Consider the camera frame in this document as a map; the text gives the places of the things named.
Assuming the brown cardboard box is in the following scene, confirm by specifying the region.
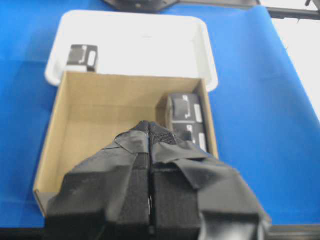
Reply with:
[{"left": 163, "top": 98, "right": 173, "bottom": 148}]
[{"left": 33, "top": 72, "right": 219, "bottom": 216}]

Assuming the blue table mat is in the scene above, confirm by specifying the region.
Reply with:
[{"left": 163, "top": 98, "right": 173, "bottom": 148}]
[{"left": 0, "top": 0, "right": 320, "bottom": 228}]

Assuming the black dynamixel box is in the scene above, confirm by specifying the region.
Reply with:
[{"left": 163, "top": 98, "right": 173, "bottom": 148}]
[
  {"left": 65, "top": 44, "right": 98, "bottom": 73},
  {"left": 166, "top": 92, "right": 204, "bottom": 124},
  {"left": 172, "top": 123, "right": 208, "bottom": 152}
]

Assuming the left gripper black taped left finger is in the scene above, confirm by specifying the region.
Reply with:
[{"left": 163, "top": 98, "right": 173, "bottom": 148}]
[{"left": 44, "top": 121, "right": 150, "bottom": 240}]

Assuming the white plastic tray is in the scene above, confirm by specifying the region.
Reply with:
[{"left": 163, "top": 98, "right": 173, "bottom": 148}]
[{"left": 44, "top": 10, "right": 219, "bottom": 91}]

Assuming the black metal frame rail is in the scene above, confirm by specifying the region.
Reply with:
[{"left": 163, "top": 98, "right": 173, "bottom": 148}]
[{"left": 260, "top": 0, "right": 320, "bottom": 20}]

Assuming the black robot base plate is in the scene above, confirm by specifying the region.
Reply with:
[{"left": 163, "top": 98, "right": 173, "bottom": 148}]
[{"left": 103, "top": 0, "right": 261, "bottom": 13}]

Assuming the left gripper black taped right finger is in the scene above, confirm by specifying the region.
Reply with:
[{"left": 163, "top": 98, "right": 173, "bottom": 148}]
[{"left": 149, "top": 122, "right": 271, "bottom": 240}]

